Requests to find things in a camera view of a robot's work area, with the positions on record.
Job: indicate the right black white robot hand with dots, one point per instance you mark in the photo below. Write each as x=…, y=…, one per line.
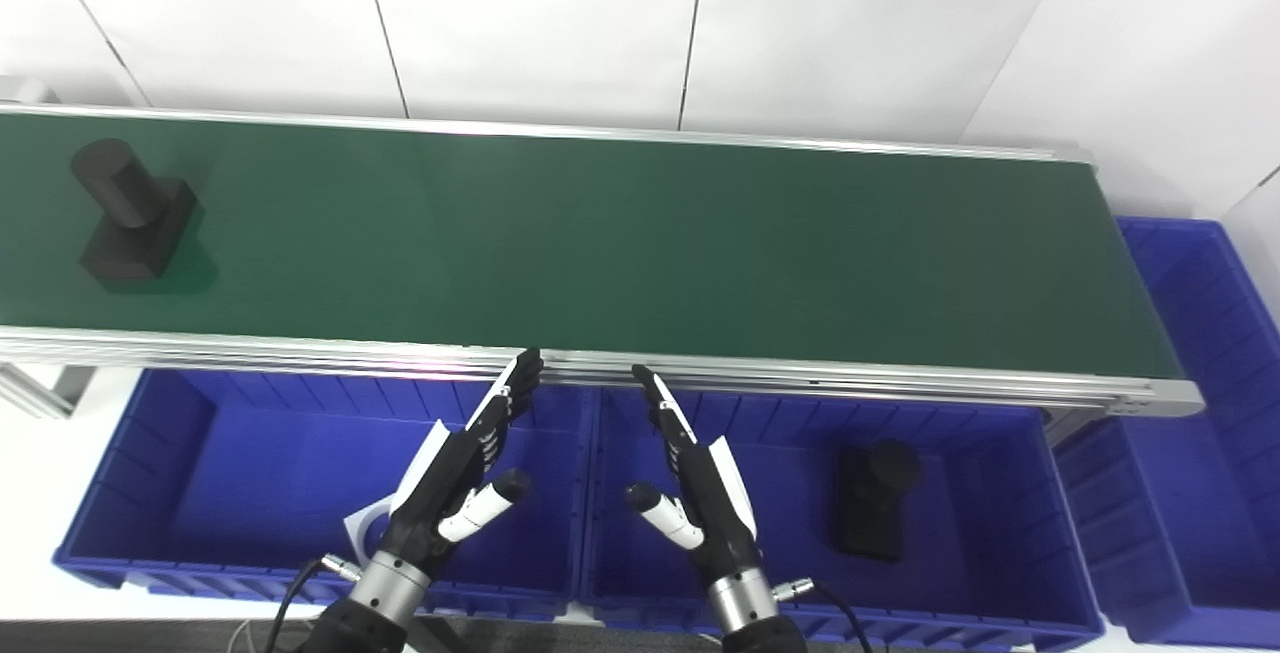
x=722, y=523

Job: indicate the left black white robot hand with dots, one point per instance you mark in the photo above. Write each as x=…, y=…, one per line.
x=425, y=513

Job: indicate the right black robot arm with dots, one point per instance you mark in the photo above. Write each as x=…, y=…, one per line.
x=745, y=603

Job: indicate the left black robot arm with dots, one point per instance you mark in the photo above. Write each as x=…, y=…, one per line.
x=385, y=593

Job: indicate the long blue plastic bin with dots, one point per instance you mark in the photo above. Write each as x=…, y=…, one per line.
x=1190, y=453

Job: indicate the black cylinder block part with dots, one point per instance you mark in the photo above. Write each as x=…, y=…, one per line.
x=870, y=513
x=135, y=233

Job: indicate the green conveyor belt aluminium frame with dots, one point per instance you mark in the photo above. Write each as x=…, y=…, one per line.
x=600, y=233

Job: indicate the grey conveyor motor housing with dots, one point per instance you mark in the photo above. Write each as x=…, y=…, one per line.
x=25, y=90

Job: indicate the aluminium conveyor leg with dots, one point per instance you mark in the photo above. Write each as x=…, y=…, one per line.
x=1070, y=423
x=45, y=388

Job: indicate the white square plate round hole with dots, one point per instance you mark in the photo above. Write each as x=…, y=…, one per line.
x=362, y=531

